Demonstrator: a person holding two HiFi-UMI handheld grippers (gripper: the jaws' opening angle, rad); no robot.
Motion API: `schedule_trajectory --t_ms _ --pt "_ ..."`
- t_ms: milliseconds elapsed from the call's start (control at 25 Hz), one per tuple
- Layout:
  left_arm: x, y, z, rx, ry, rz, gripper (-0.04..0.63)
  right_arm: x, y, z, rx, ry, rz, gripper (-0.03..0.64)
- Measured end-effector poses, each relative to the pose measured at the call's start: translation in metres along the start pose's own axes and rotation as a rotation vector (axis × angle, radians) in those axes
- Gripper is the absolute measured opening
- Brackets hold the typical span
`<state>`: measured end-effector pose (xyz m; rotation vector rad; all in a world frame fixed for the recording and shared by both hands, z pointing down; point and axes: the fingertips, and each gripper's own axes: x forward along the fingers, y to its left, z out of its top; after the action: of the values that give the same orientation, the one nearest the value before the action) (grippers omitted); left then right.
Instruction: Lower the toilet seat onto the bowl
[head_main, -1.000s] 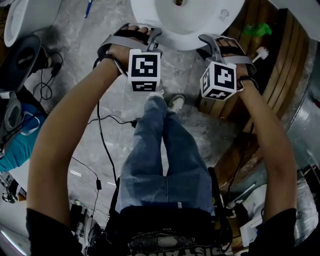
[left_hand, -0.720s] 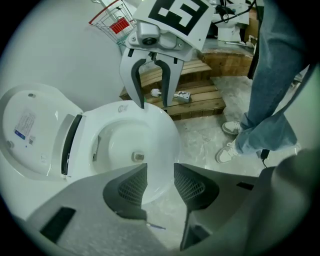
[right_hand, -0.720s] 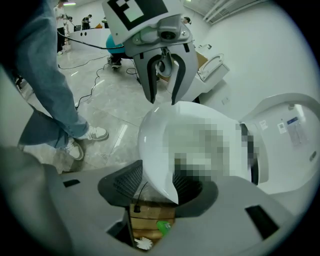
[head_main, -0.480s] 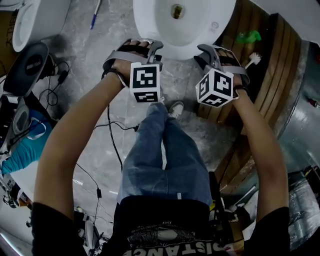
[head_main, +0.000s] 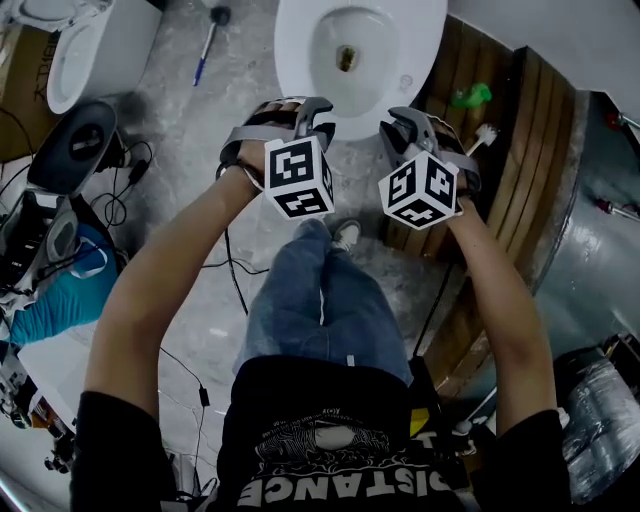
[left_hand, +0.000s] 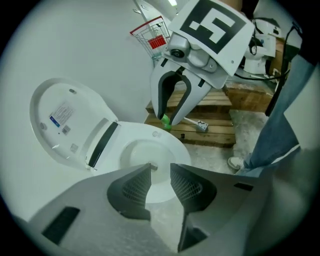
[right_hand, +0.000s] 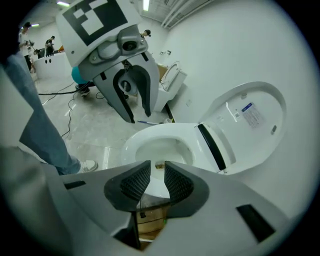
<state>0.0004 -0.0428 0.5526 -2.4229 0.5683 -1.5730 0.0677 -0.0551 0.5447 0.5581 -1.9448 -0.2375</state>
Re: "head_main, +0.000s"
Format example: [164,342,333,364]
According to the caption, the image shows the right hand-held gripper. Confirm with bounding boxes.
[378,106,482,231]

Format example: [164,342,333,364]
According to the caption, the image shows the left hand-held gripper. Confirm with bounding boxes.
[219,97,337,221]

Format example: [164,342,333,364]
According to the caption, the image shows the white toilet seat ring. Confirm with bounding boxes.
[273,0,449,142]

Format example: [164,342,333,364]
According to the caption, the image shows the person's right forearm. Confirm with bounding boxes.
[443,197,559,436]

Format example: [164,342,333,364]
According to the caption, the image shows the person's left forearm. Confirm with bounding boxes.
[84,164,266,407]

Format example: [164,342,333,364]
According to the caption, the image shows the white toilet brush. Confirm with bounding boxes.
[463,123,500,157]

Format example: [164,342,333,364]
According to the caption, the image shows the person's left hand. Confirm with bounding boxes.
[234,101,305,186]

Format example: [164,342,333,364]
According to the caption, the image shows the person's right hand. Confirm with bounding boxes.
[432,122,459,154]

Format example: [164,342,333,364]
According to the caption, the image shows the person's white sneaker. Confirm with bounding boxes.
[331,219,362,255]

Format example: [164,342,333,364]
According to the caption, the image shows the green plastic bottle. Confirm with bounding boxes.
[451,82,494,110]

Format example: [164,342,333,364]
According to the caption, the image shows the wooden slat platform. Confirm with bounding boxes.
[379,13,577,399]

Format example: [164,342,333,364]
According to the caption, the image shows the person's blue jeans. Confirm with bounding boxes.
[233,218,414,387]

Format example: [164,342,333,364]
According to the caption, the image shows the metal cart red wheels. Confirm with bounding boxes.
[594,112,640,221]

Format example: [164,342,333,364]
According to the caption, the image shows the person's black printed shirt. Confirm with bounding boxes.
[69,353,575,512]

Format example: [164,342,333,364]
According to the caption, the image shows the small yellow pack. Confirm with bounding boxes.
[409,407,432,441]

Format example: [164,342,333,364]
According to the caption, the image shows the dark wrapped bundle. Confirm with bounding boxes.
[554,332,640,505]

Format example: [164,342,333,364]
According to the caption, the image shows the cardboard box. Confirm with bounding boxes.
[0,24,64,164]

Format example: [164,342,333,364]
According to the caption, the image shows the white box cabinet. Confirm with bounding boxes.
[17,319,101,416]

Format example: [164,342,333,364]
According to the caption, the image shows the black brush blue handle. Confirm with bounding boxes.
[192,4,233,88]

